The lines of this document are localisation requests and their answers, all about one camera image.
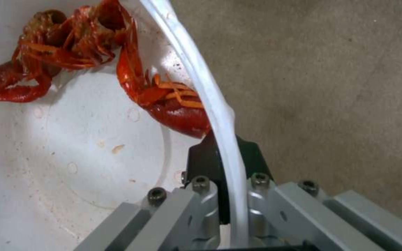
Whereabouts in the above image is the red curled crayfish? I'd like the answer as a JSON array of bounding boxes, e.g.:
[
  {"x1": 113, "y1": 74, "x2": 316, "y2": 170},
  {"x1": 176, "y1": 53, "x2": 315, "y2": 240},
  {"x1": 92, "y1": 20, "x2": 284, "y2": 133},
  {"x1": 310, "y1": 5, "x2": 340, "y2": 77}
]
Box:
[{"x1": 115, "y1": 39, "x2": 213, "y2": 139}]

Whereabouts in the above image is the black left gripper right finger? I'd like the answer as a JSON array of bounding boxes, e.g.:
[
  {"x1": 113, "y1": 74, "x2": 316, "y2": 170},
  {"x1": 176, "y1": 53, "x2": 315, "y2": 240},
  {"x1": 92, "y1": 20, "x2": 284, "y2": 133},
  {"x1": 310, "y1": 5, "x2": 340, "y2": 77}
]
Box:
[{"x1": 236, "y1": 134, "x2": 402, "y2": 251}]

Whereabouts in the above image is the red hollow crayfish shell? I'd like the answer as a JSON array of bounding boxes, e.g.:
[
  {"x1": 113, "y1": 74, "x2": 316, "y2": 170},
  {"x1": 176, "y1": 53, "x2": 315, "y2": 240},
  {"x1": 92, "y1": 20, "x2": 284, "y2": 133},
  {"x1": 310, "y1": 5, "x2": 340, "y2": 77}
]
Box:
[{"x1": 57, "y1": 0, "x2": 137, "y2": 71}]

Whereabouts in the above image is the red crayfish with large claw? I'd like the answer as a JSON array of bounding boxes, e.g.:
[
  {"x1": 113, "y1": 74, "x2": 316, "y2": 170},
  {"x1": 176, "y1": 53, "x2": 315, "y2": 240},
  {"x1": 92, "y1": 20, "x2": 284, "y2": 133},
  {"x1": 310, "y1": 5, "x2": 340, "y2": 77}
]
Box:
[{"x1": 0, "y1": 9, "x2": 70, "y2": 103}]

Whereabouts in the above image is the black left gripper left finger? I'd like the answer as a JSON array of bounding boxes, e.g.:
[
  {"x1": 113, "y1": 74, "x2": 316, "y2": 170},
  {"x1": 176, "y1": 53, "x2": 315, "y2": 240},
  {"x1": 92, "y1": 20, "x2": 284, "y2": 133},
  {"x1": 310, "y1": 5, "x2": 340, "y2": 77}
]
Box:
[{"x1": 73, "y1": 136, "x2": 232, "y2": 251}]

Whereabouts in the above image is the white plastic takeout container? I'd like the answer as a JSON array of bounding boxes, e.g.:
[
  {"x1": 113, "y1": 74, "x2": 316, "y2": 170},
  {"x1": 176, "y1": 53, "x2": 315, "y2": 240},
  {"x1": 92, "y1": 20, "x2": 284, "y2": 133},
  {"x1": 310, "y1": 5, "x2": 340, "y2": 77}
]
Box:
[{"x1": 0, "y1": 0, "x2": 237, "y2": 251}]

